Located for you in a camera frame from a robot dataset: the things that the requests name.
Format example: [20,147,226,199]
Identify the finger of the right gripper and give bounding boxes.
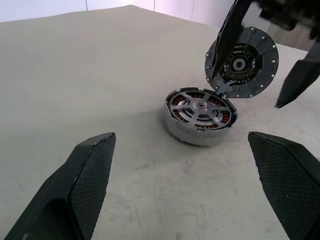
[211,0,253,80]
[274,43,320,110]

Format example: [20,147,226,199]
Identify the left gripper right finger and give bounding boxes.
[247,131,320,240]

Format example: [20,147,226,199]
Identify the motor stator housing copper windings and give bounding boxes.
[163,86,238,147]

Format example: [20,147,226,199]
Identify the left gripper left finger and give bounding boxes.
[0,131,117,240]

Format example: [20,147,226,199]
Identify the motor cover with circuit board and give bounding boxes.
[204,26,279,100]

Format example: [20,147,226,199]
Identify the black spoked wheel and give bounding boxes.
[167,90,232,132]

